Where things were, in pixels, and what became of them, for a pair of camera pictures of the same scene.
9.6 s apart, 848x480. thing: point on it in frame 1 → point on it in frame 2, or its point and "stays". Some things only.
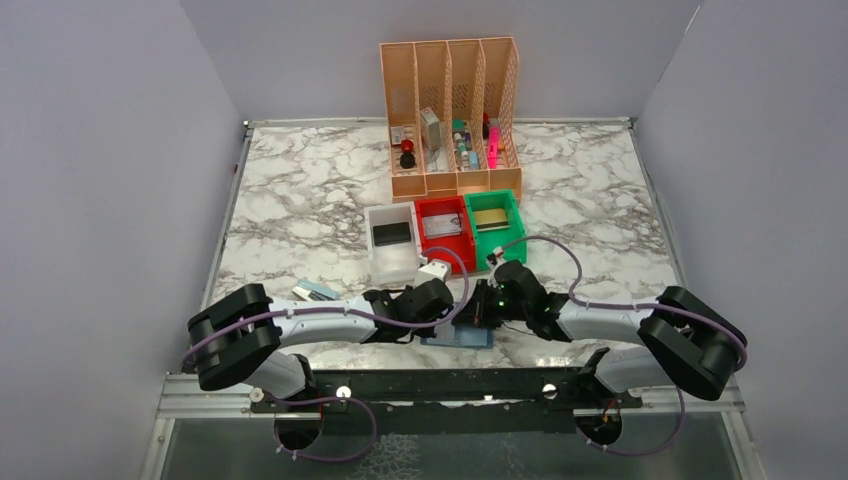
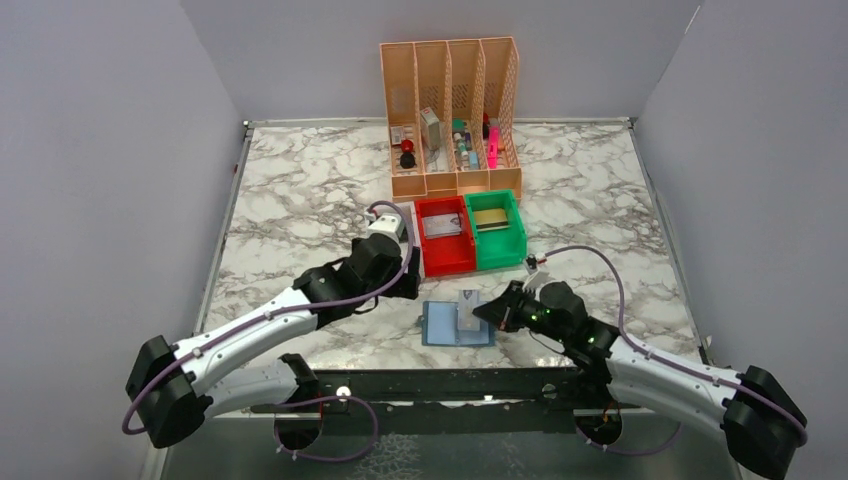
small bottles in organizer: [466, 159] stays
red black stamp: [408, 157] stays
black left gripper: [424, 333] → [406, 287]
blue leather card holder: [470, 336] stays
